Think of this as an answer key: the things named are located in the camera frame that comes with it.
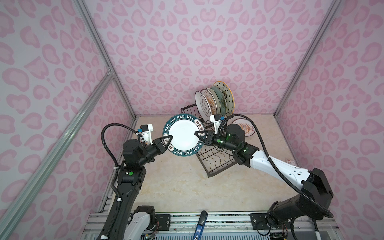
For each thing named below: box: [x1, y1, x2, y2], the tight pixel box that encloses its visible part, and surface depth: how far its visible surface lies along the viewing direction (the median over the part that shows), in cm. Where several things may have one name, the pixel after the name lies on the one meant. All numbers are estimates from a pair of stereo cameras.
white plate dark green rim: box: [163, 113, 205, 157], surface depth 71 cm
